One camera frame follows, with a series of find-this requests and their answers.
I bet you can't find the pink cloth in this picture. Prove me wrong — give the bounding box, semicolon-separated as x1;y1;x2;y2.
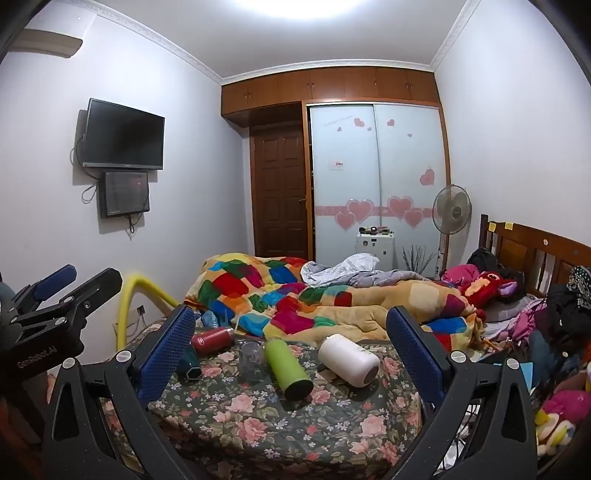
441;264;481;289

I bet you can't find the small black wall monitor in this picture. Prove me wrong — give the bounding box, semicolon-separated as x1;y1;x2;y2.
99;171;151;219

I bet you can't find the green bottle cup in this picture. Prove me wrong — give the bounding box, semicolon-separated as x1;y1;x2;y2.
264;338;314;400

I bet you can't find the pink yellow plush toy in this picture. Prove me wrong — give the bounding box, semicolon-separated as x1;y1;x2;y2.
533;390;591;457

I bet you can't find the brown wooden door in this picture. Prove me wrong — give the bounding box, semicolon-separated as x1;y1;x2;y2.
250;127;309;259

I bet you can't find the grey pillow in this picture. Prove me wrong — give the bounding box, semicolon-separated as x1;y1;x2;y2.
485;295;542;324

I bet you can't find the small white cabinet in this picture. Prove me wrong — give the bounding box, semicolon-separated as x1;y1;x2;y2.
355;231;396;271

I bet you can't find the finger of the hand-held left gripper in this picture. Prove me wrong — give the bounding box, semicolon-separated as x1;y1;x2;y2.
10;264;78;317
17;267;123;341

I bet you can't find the black bag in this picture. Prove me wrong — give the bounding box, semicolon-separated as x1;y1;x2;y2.
466;248;509;278

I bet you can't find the wooden bed headboard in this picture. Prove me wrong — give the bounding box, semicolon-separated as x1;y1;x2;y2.
479;213;591;301

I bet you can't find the colourful patchwork blanket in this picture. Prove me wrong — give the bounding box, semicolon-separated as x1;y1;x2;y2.
184;252;485;354

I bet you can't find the floral bed sheet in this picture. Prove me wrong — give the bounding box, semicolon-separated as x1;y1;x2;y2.
99;318;426;480

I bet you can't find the black clothes pile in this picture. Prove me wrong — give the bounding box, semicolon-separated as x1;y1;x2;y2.
545;265;591;344

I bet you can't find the standing electric fan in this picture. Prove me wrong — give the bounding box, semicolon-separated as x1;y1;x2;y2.
431;185;472;278

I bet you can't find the ceiling light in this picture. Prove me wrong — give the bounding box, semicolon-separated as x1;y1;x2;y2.
222;0;398;19

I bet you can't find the white cup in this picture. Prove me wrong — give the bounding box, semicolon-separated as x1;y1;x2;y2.
318;333;380;387

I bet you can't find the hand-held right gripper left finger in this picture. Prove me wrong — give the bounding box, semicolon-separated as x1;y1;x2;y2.
41;305;204;480

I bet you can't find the yellow foam tube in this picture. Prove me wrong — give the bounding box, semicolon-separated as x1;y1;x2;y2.
115;274;179;352

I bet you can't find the red bottle cup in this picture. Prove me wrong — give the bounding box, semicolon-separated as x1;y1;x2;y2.
191;327;235;357

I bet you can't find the dried twig bundle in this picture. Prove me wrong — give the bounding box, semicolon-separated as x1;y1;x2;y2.
402;244;437;278

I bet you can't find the white air conditioner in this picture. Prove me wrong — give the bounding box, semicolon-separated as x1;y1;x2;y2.
21;28;84;59

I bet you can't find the black wall television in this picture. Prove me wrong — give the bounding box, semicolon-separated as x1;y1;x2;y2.
82;98;165;171

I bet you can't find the clear glass cup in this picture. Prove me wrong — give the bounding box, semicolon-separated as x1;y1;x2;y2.
239;340;267;384

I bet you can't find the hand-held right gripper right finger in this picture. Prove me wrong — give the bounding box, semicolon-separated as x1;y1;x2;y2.
385;305;540;480

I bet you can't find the dark teal cup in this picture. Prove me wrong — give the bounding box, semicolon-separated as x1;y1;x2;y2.
178;346;202;381

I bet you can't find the wooden overhead cabinet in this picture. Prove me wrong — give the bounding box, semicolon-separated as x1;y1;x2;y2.
221;66;439;134

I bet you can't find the red plush toy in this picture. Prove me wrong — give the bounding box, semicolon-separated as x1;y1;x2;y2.
459;271;520;309

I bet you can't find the frosted sliding wardrobe door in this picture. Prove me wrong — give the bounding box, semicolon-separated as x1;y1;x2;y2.
308;104;380;265
374;104;450;278

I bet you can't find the grey white crumpled sheet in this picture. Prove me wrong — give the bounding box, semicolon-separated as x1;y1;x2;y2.
301;253;444;289

